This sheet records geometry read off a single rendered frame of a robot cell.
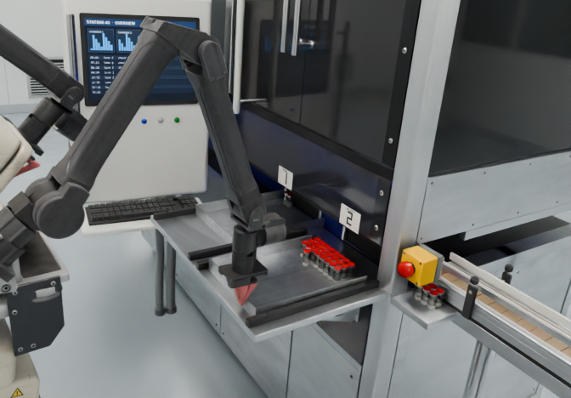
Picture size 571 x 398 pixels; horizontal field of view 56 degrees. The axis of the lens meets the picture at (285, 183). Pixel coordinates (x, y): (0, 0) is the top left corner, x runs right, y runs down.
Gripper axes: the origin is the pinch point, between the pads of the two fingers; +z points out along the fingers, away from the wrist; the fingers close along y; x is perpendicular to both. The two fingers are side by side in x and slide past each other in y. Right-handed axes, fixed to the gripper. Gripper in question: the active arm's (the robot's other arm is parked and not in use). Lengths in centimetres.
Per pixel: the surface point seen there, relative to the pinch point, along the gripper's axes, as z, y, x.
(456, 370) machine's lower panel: 41, 77, -12
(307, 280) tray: 1.6, 22.2, 3.5
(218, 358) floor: 89, 38, 80
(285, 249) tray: 1.0, 25.4, 19.7
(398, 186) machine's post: -28.2, 37.5, -9.1
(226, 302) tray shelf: 2.3, -1.7, 4.1
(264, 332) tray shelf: 2.2, 0.8, -10.4
